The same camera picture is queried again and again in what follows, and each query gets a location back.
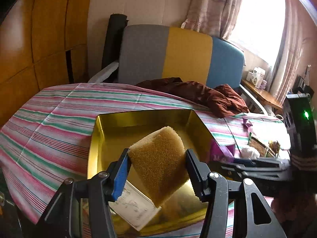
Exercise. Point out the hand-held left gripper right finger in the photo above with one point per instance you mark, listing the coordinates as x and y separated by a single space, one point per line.
195 178

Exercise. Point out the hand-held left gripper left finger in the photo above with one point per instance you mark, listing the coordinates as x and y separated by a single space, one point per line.
121 176

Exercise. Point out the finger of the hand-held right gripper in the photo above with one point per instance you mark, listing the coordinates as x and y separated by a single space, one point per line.
260 174
262 163

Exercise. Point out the cracker packet with green ends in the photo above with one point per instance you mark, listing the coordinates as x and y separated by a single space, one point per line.
257 145

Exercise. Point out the gold metal tin box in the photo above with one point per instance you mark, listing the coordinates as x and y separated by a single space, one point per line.
106 138

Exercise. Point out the yellow sponge block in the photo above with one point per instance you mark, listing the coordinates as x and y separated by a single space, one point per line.
158 158

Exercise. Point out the person's right forearm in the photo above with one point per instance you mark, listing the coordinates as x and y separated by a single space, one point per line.
297 215

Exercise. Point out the white wrapped snack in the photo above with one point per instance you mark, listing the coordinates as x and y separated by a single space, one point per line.
250 153

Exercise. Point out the small brown wrapped snack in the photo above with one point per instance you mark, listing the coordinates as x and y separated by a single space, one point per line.
275 145

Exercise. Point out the white paper packet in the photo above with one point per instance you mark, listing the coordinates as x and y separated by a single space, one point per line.
133 208

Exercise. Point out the wooden side table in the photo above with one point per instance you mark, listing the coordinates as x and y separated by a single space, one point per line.
265 96

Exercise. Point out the small purple box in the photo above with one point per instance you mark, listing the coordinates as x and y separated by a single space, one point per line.
262 84

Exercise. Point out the white box with round print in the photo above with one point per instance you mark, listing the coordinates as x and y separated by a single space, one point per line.
253 78

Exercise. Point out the pink patterned curtain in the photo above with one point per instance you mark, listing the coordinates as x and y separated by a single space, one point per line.
213 5
294 54

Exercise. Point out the brown crumpled cloth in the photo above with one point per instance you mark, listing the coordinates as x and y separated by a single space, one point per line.
210 96

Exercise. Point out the striped tablecloth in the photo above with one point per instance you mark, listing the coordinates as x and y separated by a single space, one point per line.
49 133

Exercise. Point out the window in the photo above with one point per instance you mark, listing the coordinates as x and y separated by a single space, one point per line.
257 22

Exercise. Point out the grey yellow blue chair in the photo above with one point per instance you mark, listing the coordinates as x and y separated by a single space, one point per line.
183 54

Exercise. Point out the black rolled mat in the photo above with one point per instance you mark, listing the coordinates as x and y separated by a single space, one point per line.
112 42

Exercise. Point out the wooden wardrobe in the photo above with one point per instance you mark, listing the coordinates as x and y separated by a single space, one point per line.
37 29

